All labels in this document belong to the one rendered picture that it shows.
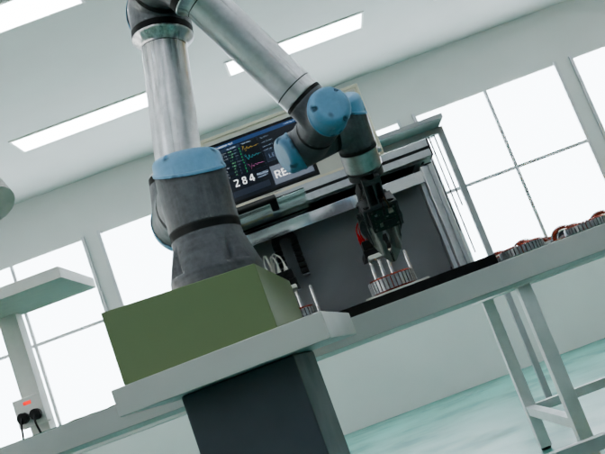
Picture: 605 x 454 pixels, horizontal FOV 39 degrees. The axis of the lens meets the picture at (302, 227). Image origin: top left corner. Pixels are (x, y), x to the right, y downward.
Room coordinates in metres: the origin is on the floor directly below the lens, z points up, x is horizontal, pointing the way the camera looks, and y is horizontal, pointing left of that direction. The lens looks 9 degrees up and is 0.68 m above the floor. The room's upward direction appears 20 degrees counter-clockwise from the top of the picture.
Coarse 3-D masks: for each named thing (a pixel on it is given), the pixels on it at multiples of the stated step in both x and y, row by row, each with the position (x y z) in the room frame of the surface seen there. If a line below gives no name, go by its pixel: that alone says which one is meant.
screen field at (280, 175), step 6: (270, 168) 2.10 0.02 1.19; (276, 168) 2.10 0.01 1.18; (282, 168) 2.10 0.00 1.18; (312, 168) 2.10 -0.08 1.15; (276, 174) 2.10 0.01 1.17; (282, 174) 2.10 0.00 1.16; (288, 174) 2.10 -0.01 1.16; (294, 174) 2.10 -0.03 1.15; (300, 174) 2.10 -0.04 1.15; (276, 180) 2.10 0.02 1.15; (282, 180) 2.10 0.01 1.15
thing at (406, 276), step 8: (400, 272) 1.92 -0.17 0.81; (408, 272) 1.93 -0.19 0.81; (376, 280) 1.93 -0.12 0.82; (384, 280) 1.92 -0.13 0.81; (392, 280) 1.92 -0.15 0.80; (400, 280) 1.91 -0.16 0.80; (408, 280) 1.92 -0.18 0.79; (376, 288) 1.93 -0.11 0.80; (384, 288) 1.92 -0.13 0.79; (392, 288) 1.92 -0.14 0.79
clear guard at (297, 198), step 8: (296, 192) 1.86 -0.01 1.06; (304, 192) 1.85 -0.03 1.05; (280, 200) 1.85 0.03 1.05; (288, 200) 1.85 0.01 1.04; (296, 200) 1.84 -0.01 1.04; (304, 200) 1.83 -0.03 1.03; (264, 208) 1.85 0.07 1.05; (280, 208) 1.83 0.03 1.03; (288, 208) 1.83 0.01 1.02; (296, 208) 1.82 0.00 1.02; (304, 208) 1.81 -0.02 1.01; (240, 216) 1.85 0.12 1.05; (248, 216) 1.84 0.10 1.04; (256, 216) 1.84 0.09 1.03; (264, 216) 1.83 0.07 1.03; (272, 216) 1.82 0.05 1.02; (280, 216) 1.81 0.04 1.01; (288, 216) 2.12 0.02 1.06; (248, 224) 1.82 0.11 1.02; (256, 224) 1.81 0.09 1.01; (264, 224) 1.81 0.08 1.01
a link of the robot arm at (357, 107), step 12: (348, 96) 1.53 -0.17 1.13; (360, 96) 1.55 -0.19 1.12; (360, 108) 1.55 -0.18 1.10; (348, 120) 1.54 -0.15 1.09; (360, 120) 1.55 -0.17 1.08; (348, 132) 1.55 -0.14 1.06; (360, 132) 1.56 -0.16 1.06; (372, 132) 1.58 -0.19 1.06; (348, 144) 1.57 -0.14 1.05; (360, 144) 1.57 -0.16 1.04; (372, 144) 1.58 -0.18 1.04; (348, 156) 1.58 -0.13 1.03
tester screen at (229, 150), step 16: (272, 128) 2.10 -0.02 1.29; (288, 128) 2.10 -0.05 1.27; (224, 144) 2.10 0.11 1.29; (240, 144) 2.10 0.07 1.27; (256, 144) 2.10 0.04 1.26; (272, 144) 2.10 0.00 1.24; (224, 160) 2.10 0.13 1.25; (240, 160) 2.10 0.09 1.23; (256, 160) 2.10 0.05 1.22; (240, 176) 2.10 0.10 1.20; (256, 176) 2.10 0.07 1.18; (272, 176) 2.10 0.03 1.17; (304, 176) 2.10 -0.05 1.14; (256, 192) 2.10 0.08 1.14
